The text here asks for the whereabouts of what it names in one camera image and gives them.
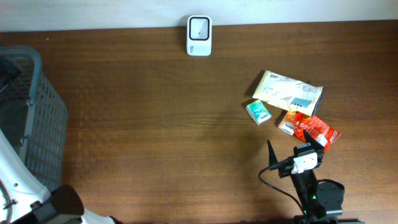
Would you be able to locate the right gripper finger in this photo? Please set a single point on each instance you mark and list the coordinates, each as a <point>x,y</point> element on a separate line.
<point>273,162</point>
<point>319,149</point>

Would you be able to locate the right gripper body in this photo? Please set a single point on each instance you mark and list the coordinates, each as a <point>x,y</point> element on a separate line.
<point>304,180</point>

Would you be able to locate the red snack bag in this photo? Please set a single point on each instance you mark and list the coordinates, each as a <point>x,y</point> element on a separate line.
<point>316,128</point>

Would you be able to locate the orange small box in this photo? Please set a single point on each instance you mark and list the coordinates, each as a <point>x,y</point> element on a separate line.
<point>287,124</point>

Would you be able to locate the cream snack bag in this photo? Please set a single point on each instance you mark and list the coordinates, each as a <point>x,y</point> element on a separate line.
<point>289,94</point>

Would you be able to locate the teal tissue pack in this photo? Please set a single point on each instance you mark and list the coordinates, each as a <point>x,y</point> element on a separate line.
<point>258,112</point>

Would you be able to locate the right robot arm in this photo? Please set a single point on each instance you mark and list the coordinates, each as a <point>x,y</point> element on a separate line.
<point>320,200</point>

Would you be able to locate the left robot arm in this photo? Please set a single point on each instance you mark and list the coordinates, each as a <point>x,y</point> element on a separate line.
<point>25,200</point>

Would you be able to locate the white barcode scanner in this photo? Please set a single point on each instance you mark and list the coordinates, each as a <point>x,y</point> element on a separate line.
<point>199,35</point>

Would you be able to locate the grey plastic mesh basket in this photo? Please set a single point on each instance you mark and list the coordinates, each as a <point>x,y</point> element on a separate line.
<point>33,115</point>

